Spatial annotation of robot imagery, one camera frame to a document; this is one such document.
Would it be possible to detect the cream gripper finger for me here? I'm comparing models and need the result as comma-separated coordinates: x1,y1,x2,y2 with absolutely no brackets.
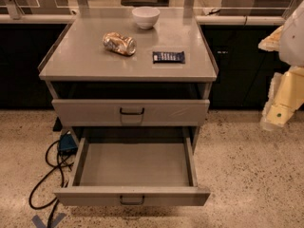
258,26,283,51
260,66,304,131

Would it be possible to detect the blue rxbar blueberry wrapper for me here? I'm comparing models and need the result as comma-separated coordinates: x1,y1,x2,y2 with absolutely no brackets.
152,51,185,64

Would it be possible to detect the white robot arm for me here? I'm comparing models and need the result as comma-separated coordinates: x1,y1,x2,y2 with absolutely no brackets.
258,1,304,131

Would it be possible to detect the grey drawer cabinet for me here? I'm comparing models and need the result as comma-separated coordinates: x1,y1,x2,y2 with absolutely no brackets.
37,7,219,188

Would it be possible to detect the open grey lower drawer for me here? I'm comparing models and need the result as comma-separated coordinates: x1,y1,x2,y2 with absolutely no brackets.
55,138,210,206

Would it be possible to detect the closed grey upper drawer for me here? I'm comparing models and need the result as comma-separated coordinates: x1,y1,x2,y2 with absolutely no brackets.
52,99,209,126

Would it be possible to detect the glass railing barrier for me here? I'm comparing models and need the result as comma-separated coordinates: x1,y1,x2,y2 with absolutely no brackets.
1,0,303,25

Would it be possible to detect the white ceramic bowl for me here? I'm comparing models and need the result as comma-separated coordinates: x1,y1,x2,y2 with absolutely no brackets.
132,7,161,29

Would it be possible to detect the crushed metallic soda can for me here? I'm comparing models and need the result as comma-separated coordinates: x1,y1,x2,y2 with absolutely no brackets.
103,32,137,56

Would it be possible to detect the blue power adapter box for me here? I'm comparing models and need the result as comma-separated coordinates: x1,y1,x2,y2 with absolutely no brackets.
58,133,78,156

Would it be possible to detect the blue tape floor marker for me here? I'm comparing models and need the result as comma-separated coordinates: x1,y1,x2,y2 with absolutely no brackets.
31,212,67,228

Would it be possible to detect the black floor cable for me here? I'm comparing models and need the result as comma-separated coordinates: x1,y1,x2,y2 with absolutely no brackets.
28,139,75,228

